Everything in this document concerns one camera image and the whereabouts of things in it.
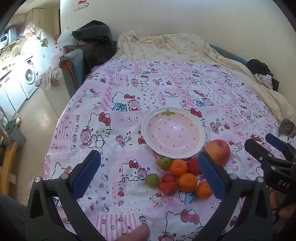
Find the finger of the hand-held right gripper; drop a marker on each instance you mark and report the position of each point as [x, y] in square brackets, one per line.
[259, 150]
[276, 141]

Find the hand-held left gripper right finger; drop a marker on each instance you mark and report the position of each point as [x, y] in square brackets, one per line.
[211, 178]

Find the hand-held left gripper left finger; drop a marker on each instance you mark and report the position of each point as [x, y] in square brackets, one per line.
[86, 176]

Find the orange tangerine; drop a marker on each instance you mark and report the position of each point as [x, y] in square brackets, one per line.
[203, 190]
[187, 182]
[178, 167]

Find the red strawberry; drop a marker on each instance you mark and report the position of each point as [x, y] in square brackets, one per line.
[193, 165]
[167, 187]

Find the red apple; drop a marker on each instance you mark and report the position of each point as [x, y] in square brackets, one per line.
[217, 150]

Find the red cherry tomato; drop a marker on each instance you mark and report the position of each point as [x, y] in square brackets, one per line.
[168, 178]

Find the small green fruit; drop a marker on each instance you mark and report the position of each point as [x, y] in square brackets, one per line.
[152, 180]
[163, 162]

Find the pink strawberry print plate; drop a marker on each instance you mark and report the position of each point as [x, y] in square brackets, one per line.
[173, 134]

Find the person's right hand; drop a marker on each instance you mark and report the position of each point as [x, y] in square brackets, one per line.
[274, 200]

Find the person's left hand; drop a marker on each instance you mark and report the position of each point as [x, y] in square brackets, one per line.
[138, 234]

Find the grey furry thing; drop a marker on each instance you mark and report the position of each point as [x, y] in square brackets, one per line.
[286, 127]

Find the striped garment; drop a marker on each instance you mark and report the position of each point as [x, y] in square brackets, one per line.
[264, 80]

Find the pink cartoon printed blanket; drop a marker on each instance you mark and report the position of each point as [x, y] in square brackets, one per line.
[129, 129]

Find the dark garment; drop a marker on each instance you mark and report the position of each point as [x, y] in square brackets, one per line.
[259, 66]

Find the wooden chair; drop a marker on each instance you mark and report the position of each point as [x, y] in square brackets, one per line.
[9, 162]

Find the grey bin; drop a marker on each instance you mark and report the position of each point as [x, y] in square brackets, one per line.
[17, 135]

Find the person's dark clothing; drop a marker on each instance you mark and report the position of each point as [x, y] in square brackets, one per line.
[11, 220]

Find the blue cushion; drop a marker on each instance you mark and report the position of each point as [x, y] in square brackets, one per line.
[229, 54]

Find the floral cloth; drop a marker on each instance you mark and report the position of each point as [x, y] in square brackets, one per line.
[49, 78]

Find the blue grey chair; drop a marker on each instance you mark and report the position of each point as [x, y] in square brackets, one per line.
[74, 67]

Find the white kitchen cabinets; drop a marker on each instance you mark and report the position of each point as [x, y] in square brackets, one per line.
[11, 95]

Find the white washing machine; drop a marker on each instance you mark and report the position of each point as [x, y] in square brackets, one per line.
[29, 76]

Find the cream duvet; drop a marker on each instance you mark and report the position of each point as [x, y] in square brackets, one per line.
[173, 46]

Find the white plastic bag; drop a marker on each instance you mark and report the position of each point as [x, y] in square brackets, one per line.
[63, 38]

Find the black bag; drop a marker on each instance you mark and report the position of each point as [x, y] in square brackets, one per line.
[97, 34]

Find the pink printed bag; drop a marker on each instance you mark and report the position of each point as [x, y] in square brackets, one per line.
[30, 30]

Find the white kitchen appliance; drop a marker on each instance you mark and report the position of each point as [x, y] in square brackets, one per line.
[5, 37]

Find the wall poster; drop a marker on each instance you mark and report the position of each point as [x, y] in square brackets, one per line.
[81, 4]

